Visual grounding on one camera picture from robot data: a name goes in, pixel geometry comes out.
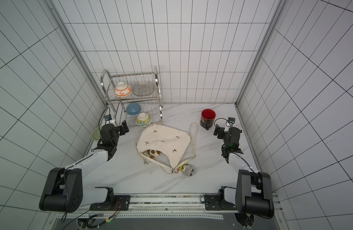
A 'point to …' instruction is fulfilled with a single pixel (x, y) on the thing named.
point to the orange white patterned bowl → (122, 89)
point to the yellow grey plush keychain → (186, 169)
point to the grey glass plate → (143, 88)
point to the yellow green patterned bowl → (143, 119)
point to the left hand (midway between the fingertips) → (118, 124)
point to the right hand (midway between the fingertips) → (219, 123)
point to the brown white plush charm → (151, 153)
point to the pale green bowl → (95, 134)
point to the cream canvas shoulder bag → (167, 147)
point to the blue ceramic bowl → (133, 109)
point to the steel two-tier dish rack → (136, 97)
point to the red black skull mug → (207, 118)
